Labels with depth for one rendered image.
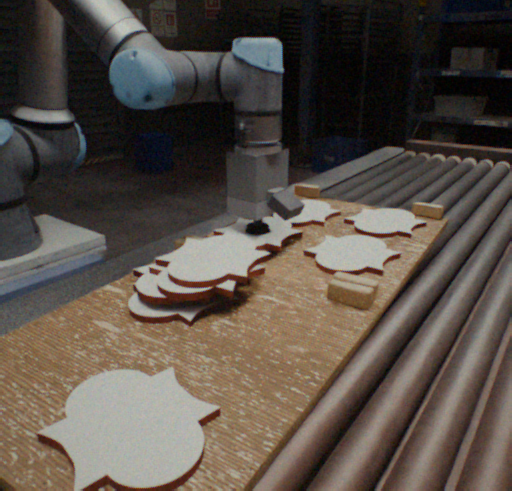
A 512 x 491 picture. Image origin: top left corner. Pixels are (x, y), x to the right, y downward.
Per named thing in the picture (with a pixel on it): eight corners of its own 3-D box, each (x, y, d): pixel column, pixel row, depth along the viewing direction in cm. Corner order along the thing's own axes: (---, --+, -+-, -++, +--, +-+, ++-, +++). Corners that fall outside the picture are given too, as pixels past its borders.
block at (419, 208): (410, 215, 94) (411, 202, 94) (412, 212, 96) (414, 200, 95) (440, 220, 91) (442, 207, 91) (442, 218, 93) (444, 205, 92)
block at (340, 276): (330, 292, 64) (332, 274, 63) (336, 287, 65) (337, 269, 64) (374, 304, 61) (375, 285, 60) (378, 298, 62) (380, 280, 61)
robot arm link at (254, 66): (241, 39, 74) (291, 38, 71) (242, 110, 78) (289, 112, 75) (218, 37, 68) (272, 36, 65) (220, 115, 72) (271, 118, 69)
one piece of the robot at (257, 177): (281, 136, 66) (279, 243, 72) (316, 129, 72) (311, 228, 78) (220, 128, 73) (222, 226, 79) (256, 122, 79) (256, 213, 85)
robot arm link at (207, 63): (142, 49, 70) (207, 49, 65) (182, 51, 79) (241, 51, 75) (146, 104, 72) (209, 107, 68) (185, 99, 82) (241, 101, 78)
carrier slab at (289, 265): (176, 258, 78) (176, 250, 78) (292, 199, 111) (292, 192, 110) (380, 317, 61) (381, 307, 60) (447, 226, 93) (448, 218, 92)
